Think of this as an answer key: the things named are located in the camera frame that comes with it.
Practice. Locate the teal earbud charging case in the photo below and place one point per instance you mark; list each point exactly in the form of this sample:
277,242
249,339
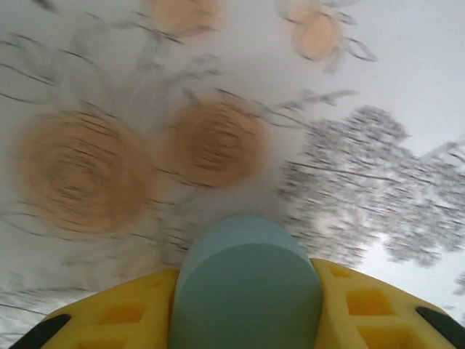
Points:
247,287

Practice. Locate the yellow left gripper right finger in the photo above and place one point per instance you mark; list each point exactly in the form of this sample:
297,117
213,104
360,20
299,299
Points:
370,316

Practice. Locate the floral patterned table cover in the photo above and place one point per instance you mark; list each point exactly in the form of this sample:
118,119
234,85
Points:
232,72

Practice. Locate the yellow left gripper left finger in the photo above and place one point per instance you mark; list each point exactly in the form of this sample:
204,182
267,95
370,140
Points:
120,316

